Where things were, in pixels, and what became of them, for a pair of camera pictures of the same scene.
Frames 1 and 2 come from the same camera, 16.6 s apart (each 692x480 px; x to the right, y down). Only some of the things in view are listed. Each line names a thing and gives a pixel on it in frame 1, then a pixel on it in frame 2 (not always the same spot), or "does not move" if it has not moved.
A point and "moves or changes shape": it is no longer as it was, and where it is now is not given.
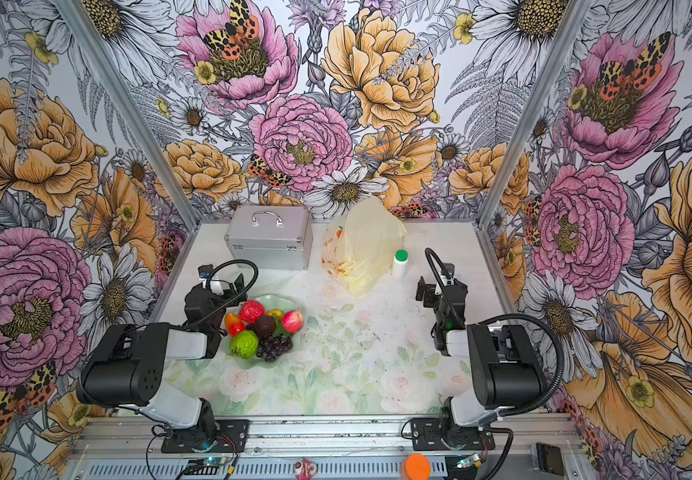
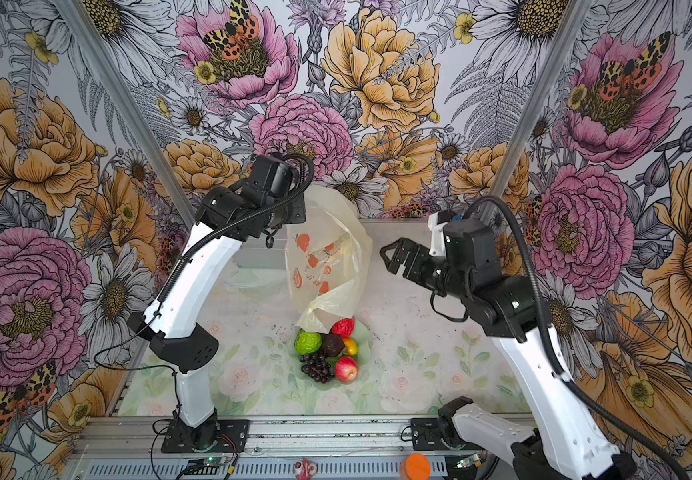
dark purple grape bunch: (272, 346) to (316, 366)
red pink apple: (292, 321) to (346, 369)
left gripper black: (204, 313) to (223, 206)
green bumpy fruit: (244, 344) to (308, 343)
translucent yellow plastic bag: (359, 250) moves or changes shape
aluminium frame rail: (134, 449) does not move
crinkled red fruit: (251, 311) to (343, 327)
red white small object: (304, 470) does not move
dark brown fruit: (264, 326) to (332, 344)
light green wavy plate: (270, 303) to (363, 344)
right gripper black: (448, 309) to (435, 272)
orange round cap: (415, 467) does not move
